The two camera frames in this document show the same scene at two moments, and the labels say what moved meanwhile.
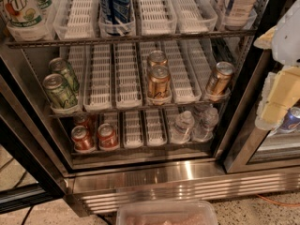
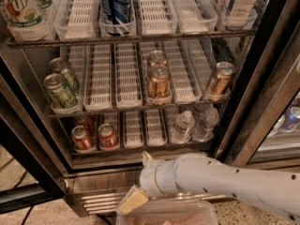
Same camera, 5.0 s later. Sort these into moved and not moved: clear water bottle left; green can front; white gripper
Moved: white gripper
Not moved: green can front; clear water bottle left
